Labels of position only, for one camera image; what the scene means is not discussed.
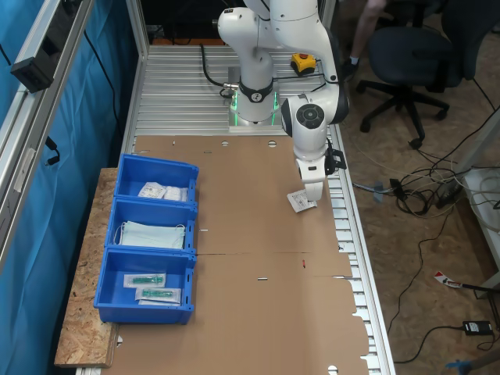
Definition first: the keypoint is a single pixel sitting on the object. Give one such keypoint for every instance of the white printed gauze packet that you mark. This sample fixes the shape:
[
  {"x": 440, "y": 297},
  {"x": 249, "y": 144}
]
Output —
[
  {"x": 152, "y": 190},
  {"x": 298, "y": 203}
]

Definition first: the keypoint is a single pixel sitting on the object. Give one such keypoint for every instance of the blue tape piece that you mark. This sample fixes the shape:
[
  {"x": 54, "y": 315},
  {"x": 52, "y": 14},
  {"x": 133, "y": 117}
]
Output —
[{"x": 378, "y": 192}]

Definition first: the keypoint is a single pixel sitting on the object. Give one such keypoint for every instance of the brown cardboard sheet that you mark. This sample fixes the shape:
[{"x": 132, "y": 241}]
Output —
[
  {"x": 254, "y": 332},
  {"x": 242, "y": 187}
]

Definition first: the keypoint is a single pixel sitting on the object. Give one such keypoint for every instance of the yellow emergency stop button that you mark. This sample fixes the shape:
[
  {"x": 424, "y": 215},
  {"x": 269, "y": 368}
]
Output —
[{"x": 302, "y": 62}]

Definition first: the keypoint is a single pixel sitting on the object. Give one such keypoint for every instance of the clear gauze pad packet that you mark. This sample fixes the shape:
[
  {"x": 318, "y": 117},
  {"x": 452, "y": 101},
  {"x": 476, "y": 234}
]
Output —
[{"x": 176, "y": 193}]

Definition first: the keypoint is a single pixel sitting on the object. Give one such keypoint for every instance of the red white sign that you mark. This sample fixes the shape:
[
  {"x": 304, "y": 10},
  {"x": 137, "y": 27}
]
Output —
[{"x": 445, "y": 279}]

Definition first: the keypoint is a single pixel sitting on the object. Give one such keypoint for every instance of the dark office chair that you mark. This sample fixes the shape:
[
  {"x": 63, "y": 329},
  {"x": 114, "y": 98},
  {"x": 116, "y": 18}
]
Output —
[{"x": 410, "y": 54}]

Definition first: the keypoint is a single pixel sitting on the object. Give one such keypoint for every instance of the person's leg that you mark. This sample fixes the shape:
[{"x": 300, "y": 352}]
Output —
[{"x": 365, "y": 31}]

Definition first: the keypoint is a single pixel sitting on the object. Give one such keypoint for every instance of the pale green surgical mask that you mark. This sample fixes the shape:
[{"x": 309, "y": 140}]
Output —
[{"x": 152, "y": 236}]

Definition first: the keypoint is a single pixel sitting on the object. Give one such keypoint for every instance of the blue bin with gauze packets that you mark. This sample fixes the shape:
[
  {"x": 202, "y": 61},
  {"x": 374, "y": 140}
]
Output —
[{"x": 129, "y": 172}]

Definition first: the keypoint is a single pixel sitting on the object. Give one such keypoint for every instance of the clear packet with green item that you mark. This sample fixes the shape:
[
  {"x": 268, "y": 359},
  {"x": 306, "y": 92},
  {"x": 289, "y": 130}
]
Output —
[
  {"x": 158, "y": 295},
  {"x": 144, "y": 280}
]

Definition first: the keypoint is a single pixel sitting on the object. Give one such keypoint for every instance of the black floor stand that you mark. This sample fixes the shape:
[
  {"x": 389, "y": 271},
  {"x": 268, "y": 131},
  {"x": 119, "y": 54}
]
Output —
[{"x": 482, "y": 291}]

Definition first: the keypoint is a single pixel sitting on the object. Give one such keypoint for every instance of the blue bin with masks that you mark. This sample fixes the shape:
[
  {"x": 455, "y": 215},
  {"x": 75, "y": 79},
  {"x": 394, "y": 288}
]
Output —
[{"x": 117, "y": 213}]

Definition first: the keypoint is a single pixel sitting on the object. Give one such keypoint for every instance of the black power adapter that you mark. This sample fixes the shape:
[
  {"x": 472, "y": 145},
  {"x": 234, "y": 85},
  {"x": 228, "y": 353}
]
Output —
[{"x": 476, "y": 328}]

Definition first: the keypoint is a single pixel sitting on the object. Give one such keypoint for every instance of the blue bin with green packets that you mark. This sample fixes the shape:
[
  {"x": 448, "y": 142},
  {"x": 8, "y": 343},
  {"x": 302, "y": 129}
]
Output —
[{"x": 113, "y": 273}]

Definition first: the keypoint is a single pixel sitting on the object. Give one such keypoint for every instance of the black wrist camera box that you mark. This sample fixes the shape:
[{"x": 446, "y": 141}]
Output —
[{"x": 334, "y": 160}]

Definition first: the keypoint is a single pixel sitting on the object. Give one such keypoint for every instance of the aluminium frame post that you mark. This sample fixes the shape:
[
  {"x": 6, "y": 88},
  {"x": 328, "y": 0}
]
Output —
[
  {"x": 134, "y": 23},
  {"x": 322, "y": 19}
]

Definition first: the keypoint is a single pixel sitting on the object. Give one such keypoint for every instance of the white table frame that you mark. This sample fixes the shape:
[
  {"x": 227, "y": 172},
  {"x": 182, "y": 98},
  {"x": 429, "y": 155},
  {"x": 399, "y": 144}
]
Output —
[{"x": 482, "y": 136}]

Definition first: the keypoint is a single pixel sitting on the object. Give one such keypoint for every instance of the long aluminium frame beam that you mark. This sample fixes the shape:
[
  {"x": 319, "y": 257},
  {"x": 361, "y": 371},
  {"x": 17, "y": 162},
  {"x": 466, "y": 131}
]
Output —
[{"x": 19, "y": 129}]

